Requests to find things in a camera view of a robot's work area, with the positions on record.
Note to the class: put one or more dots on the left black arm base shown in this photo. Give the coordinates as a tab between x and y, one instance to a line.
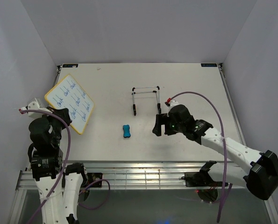
92	177

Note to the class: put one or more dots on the yellow framed whiteboard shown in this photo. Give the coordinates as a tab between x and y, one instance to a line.
69	94

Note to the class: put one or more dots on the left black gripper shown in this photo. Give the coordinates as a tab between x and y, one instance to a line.
64	112

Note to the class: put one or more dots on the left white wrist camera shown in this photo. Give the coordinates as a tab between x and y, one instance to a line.
35	104

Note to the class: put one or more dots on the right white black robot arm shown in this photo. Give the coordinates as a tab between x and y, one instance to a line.
257	171

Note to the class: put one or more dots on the blue table label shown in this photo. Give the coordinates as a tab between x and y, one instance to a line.
69	65
209	65

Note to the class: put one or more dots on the left blue table label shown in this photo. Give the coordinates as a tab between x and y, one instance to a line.
69	65

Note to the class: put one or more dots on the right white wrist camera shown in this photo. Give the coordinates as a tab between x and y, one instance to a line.
171	103

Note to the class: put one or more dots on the right blue table label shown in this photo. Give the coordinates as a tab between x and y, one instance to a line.
209	65

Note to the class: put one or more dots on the black wire whiteboard stand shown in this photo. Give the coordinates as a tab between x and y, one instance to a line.
148	94

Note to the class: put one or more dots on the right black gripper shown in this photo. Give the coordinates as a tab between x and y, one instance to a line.
160	119

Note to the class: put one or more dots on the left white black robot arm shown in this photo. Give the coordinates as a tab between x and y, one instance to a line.
58	184

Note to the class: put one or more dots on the aluminium rail frame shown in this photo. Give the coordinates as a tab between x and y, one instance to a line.
153	176

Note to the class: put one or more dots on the blue bone-shaped eraser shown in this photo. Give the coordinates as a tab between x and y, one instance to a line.
126	131

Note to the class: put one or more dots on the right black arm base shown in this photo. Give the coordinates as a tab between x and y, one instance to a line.
208	191

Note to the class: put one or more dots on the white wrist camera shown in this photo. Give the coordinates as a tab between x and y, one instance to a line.
35	104
171	103

